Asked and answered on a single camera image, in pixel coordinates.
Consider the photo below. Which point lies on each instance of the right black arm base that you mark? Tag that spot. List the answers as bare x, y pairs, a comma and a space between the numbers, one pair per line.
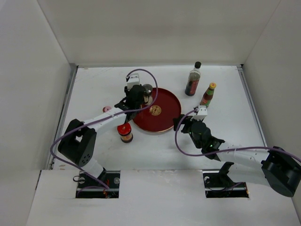
218, 184

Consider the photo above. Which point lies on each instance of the red chili sauce bottle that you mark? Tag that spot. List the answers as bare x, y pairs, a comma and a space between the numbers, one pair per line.
208, 95

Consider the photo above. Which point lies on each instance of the tall dark soy sauce bottle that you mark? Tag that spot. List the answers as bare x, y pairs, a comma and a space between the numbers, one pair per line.
193, 80

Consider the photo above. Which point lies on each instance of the pink cap spice jar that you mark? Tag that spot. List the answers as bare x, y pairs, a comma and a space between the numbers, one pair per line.
106, 108

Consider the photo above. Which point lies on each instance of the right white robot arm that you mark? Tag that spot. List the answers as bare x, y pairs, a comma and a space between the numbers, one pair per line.
269, 166

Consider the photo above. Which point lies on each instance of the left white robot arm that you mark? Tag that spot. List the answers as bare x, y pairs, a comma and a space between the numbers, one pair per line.
80, 136

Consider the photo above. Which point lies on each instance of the round red tray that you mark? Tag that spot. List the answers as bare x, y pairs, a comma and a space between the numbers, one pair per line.
159, 117

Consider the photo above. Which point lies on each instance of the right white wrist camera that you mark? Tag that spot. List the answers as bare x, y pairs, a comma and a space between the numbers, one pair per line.
200, 113

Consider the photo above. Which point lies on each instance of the red lid sauce jar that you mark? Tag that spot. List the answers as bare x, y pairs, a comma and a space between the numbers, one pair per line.
125, 132

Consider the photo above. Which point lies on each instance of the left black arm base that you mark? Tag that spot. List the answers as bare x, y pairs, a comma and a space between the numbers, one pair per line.
88, 188

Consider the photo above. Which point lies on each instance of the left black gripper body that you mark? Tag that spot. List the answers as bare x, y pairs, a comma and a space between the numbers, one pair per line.
127, 92

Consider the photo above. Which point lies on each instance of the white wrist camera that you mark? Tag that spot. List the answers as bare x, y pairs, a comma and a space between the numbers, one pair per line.
132, 79
200, 113

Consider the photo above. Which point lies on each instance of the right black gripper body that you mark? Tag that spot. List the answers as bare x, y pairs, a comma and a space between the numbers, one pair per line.
195, 141

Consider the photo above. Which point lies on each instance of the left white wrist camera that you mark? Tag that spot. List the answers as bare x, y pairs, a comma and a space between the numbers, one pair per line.
132, 79

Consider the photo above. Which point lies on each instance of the silver cap spice shaker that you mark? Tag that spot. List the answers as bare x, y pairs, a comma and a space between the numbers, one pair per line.
147, 94

